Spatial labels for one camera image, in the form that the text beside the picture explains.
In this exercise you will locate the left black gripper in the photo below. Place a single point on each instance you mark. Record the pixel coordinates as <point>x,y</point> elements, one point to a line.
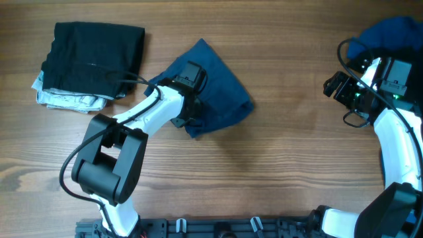
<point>180,121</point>

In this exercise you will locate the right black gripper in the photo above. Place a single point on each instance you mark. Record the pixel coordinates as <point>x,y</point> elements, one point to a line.
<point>342,94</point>

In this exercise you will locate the navy blue shorts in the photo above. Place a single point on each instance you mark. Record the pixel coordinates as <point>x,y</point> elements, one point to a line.
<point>225,100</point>

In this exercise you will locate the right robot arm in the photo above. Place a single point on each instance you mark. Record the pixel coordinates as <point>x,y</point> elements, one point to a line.
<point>379,97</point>

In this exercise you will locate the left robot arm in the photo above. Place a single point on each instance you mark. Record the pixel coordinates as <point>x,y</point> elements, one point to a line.
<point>108,162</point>

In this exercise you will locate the blue t-shirt pile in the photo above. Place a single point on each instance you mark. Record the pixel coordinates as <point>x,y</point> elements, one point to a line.
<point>399,37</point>

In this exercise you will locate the folded black garment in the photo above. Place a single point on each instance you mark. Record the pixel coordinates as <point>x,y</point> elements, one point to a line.
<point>93,58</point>

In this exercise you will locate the folded light grey garment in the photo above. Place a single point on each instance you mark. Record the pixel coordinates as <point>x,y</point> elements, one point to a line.
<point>63,99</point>

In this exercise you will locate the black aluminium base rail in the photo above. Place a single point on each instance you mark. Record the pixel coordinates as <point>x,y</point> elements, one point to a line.
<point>253,227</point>

